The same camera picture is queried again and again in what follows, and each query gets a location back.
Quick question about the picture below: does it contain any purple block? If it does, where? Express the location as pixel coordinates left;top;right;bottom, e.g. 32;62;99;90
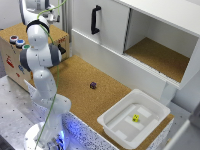
89;82;98;90

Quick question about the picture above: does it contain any white cabinet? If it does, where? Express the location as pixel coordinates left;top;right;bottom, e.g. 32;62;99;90
70;0;200;105

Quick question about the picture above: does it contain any white sliding door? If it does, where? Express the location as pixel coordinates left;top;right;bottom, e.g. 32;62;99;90
72;0;131;55

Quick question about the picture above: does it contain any white plastic box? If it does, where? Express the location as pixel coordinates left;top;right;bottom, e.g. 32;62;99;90
96;88;172;150

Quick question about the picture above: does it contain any yellow block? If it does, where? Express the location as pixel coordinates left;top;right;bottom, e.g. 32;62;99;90
132;114;140;123

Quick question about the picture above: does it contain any green button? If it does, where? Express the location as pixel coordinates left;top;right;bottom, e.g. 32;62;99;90
21;44;31;51

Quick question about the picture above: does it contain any blue button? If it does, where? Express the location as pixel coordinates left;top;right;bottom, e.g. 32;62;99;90
15;38;26;48

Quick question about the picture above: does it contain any wooden drawer box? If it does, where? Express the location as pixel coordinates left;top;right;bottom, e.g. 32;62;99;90
0;21;71;92

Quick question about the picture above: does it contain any red button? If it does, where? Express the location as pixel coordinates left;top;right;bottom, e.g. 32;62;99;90
9;34;19;45

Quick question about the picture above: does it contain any green cable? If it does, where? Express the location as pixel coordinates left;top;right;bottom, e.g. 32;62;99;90
33;0;68;150

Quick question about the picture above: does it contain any black drawer handle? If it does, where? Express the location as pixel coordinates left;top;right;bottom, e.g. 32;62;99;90
57;43;68;56

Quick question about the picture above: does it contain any black door handle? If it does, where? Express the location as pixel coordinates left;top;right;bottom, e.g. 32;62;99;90
90;4;102;36

